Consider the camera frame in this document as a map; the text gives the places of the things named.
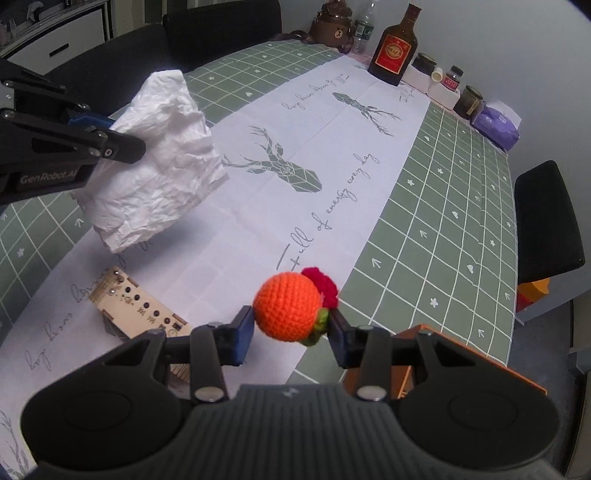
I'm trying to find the orange crochet fruit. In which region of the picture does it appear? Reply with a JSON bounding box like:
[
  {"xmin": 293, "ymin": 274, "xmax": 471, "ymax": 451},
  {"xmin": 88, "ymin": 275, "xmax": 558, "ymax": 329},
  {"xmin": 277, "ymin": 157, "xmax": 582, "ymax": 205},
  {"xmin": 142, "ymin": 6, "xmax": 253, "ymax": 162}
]
[{"xmin": 252, "ymin": 267, "xmax": 339, "ymax": 347}]

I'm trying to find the orange cardboard box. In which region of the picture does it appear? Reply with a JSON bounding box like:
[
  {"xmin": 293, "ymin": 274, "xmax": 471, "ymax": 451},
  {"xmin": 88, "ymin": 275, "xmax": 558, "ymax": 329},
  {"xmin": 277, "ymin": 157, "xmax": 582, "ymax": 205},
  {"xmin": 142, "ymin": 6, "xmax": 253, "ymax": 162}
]
[{"xmin": 344, "ymin": 323, "xmax": 550, "ymax": 402}]

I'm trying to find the black chair near left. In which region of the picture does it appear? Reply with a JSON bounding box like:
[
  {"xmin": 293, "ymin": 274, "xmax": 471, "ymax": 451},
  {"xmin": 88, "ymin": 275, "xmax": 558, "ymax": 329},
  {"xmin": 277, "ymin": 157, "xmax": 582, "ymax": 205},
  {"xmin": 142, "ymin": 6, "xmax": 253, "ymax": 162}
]
[{"xmin": 45, "ymin": 24, "xmax": 176, "ymax": 116}]

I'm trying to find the black chair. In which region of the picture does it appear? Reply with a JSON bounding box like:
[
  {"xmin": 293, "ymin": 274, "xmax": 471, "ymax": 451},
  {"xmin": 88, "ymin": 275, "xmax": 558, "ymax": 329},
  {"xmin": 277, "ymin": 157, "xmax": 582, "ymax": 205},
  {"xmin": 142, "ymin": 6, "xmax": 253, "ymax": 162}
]
[
  {"xmin": 514, "ymin": 160, "xmax": 586, "ymax": 284},
  {"xmin": 162, "ymin": 1, "xmax": 281, "ymax": 72},
  {"xmin": 45, "ymin": 24, "xmax": 176, "ymax": 116}
]

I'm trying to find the wooden radio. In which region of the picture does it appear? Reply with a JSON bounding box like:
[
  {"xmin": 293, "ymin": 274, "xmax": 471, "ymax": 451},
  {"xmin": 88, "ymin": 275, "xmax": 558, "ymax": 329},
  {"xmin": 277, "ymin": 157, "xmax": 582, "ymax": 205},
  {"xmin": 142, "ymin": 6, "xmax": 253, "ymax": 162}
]
[{"xmin": 87, "ymin": 266, "xmax": 195, "ymax": 388}]

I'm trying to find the green grid tablecloth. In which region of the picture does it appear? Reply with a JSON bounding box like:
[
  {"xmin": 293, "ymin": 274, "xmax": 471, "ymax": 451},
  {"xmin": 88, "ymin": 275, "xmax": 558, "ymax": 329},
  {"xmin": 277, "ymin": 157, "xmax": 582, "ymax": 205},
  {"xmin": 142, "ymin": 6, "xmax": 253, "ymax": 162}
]
[{"xmin": 0, "ymin": 38, "xmax": 518, "ymax": 386}]

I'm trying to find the black chair far left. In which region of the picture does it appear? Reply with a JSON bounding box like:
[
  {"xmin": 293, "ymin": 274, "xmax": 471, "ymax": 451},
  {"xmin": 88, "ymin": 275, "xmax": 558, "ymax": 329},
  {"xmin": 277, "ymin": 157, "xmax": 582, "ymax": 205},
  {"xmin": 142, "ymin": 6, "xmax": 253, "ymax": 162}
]
[{"xmin": 162, "ymin": 1, "xmax": 281, "ymax": 72}]

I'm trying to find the orange stool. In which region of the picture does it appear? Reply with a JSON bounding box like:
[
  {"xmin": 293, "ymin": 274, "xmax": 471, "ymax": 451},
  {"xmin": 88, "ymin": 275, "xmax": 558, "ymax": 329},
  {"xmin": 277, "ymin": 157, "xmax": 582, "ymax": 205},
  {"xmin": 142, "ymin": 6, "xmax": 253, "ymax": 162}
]
[{"xmin": 516, "ymin": 278, "xmax": 551, "ymax": 312}]

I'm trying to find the black chair right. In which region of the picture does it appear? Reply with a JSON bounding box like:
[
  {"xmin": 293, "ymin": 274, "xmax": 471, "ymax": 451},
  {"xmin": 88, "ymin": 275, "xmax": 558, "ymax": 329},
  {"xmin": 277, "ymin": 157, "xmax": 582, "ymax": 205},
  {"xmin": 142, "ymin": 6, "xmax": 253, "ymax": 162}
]
[{"xmin": 514, "ymin": 160, "xmax": 586, "ymax": 284}]

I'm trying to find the brown bear jar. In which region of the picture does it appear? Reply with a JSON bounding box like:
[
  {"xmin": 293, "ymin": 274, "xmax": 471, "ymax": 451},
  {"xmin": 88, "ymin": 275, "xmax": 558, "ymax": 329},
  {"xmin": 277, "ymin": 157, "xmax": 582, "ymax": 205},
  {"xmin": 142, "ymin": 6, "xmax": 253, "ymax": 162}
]
[{"xmin": 308, "ymin": 0, "xmax": 353, "ymax": 49}]

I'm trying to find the purple tissue pack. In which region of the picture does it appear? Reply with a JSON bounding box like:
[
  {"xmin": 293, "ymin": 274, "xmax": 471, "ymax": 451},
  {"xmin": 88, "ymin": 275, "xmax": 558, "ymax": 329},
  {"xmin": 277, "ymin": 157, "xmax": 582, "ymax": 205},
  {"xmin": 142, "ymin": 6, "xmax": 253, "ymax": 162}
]
[{"xmin": 471, "ymin": 100, "xmax": 522, "ymax": 152}]

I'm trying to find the dark glass jar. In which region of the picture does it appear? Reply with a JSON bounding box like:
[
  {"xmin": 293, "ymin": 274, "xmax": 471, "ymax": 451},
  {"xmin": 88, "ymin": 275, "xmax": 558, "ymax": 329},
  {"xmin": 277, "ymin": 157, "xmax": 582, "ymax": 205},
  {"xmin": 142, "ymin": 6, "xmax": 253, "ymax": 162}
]
[{"xmin": 454, "ymin": 85, "xmax": 483, "ymax": 120}]

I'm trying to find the white box stand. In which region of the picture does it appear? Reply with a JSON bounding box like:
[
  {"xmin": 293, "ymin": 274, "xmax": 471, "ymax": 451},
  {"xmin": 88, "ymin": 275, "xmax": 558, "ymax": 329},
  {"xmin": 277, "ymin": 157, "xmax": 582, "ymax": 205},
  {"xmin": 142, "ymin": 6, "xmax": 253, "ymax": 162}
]
[{"xmin": 403, "ymin": 66, "xmax": 460, "ymax": 110}]

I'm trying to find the clear water bottle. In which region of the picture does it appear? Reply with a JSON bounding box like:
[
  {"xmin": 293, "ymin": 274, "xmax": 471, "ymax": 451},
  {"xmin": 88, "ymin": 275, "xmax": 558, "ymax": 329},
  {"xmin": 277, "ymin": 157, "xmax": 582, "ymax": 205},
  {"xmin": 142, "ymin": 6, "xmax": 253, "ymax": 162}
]
[{"xmin": 351, "ymin": 0, "xmax": 379, "ymax": 55}]

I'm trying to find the small red label jar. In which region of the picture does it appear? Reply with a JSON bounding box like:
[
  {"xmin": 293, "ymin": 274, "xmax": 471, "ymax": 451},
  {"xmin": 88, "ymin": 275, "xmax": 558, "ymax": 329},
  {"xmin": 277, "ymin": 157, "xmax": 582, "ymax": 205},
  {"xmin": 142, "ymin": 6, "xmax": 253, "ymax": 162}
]
[{"xmin": 441, "ymin": 65, "xmax": 464, "ymax": 91}]

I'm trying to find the small tape roll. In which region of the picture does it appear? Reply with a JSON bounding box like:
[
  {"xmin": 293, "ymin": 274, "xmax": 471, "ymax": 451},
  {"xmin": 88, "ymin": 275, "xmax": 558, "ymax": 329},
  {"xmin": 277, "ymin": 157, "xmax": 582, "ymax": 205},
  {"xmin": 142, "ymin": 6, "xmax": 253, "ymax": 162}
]
[{"xmin": 431, "ymin": 67, "xmax": 445, "ymax": 83}]

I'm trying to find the black lidded jar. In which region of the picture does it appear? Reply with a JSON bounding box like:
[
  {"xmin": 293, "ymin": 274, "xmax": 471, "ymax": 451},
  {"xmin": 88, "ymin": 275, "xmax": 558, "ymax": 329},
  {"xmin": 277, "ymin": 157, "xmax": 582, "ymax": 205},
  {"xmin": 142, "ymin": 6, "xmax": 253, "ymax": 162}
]
[{"xmin": 412, "ymin": 53, "xmax": 437, "ymax": 76}]

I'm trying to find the brown liquor bottle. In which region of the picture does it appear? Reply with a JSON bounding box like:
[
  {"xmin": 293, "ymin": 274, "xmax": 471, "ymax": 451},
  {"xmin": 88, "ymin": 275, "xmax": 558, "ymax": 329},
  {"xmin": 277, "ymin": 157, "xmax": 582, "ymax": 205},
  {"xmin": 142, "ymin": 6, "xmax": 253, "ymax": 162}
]
[{"xmin": 368, "ymin": 3, "xmax": 421, "ymax": 86}]

